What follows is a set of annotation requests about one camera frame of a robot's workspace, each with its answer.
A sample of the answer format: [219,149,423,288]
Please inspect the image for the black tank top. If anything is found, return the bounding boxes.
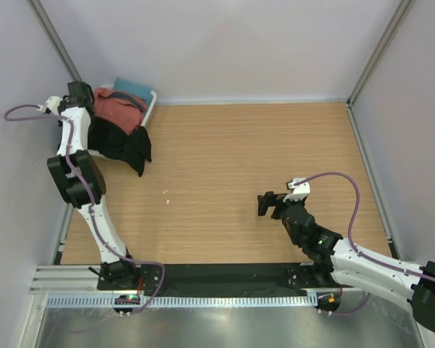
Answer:
[88,117,152,177]

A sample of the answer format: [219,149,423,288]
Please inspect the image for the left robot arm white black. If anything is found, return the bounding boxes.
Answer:
[46,81,141,290]

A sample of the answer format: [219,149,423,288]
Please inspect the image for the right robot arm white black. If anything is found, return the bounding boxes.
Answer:
[257,191,435,333]

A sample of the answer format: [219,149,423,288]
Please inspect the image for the red tank top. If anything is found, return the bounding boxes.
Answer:
[94,87,149,136]

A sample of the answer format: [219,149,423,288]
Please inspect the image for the teal blue garment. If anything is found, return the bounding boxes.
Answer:
[113,77,153,106]

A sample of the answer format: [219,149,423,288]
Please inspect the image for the white plastic laundry basket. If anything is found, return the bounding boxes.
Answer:
[72,85,157,159]

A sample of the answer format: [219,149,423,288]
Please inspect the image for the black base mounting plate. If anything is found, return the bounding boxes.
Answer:
[89,262,339,297]

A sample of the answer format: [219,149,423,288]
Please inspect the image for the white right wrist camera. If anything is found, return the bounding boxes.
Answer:
[283,178,311,202]

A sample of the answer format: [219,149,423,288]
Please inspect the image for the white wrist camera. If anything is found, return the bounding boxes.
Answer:
[37,96,62,115]
[283,178,311,202]

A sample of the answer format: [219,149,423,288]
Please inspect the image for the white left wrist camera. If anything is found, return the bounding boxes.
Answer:
[37,96,62,115]

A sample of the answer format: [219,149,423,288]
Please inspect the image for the aluminium frame post left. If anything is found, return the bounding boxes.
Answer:
[27,0,82,80]

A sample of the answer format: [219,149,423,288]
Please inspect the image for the white slotted cable duct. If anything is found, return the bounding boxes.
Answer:
[46,293,318,309]

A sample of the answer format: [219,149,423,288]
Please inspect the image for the aluminium front rail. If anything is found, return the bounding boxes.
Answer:
[29,264,102,294]

